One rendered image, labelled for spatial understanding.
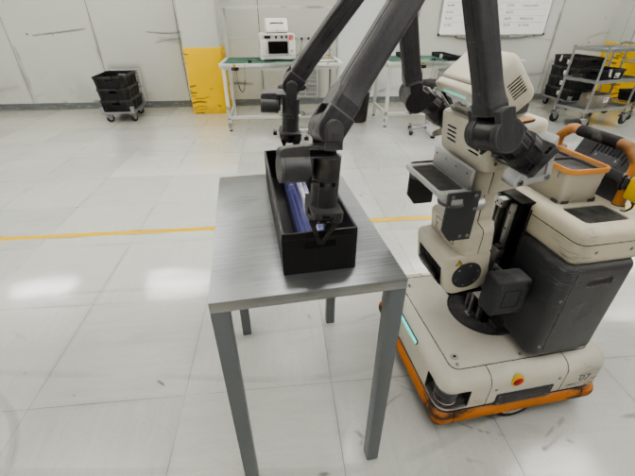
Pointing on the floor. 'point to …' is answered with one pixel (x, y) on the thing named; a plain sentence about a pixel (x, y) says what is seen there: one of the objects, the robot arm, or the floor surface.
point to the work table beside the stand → (293, 293)
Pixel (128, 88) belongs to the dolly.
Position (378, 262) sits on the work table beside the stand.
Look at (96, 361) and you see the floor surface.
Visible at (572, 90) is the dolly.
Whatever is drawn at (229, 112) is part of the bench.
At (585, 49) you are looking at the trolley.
